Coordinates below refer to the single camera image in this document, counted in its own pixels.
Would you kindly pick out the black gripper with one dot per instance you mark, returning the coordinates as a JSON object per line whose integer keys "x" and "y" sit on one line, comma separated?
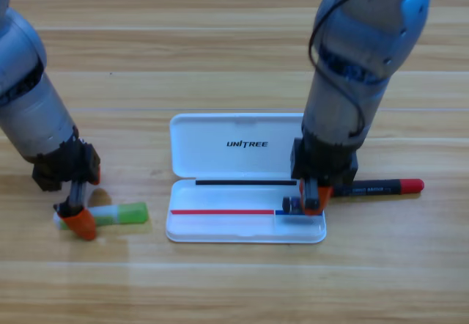
{"x": 322, "y": 162}
{"x": 58, "y": 166}

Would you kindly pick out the dark blue eraser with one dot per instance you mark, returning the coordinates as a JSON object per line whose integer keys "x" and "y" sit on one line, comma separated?
{"x": 291, "y": 205}

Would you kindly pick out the black marker with red cap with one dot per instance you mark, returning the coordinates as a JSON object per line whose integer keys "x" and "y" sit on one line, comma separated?
{"x": 381, "y": 187}

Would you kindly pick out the white Unitree pencil case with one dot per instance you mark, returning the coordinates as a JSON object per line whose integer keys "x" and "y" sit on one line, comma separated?
{"x": 234, "y": 159}

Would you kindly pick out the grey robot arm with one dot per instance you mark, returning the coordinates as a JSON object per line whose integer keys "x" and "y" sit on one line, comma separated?
{"x": 29, "y": 118}
{"x": 344, "y": 100}

